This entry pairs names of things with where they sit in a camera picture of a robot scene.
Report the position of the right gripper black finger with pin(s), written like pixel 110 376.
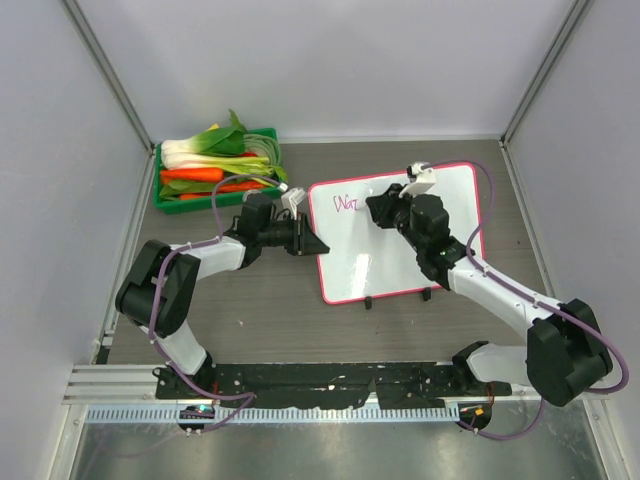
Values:
pixel 391 194
pixel 379 210

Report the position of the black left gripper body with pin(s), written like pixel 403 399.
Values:
pixel 293 233

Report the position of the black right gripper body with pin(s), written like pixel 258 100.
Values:
pixel 403 212

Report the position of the pink framed whiteboard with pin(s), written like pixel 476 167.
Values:
pixel 365 260

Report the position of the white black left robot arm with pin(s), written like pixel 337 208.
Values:
pixel 157 292

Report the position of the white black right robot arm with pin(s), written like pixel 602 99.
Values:
pixel 564 354

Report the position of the blue silver energy drink can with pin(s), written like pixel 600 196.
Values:
pixel 250 193

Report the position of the green onion toy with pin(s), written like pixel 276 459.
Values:
pixel 258 166

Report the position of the bok choy toy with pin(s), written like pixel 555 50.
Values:
pixel 226 141

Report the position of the green leaf vegetable toy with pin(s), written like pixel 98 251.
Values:
pixel 175 188

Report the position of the green plastic tray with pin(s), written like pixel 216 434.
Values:
pixel 229 191

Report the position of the orange carrot toy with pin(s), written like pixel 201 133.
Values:
pixel 205 175

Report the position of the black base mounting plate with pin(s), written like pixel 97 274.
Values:
pixel 339 386

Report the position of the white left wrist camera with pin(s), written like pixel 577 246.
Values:
pixel 292 198

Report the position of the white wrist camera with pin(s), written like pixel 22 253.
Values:
pixel 292 198
pixel 422 178

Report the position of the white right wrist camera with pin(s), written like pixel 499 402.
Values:
pixel 422 178

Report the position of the white slotted cable duct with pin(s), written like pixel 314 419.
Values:
pixel 185 414

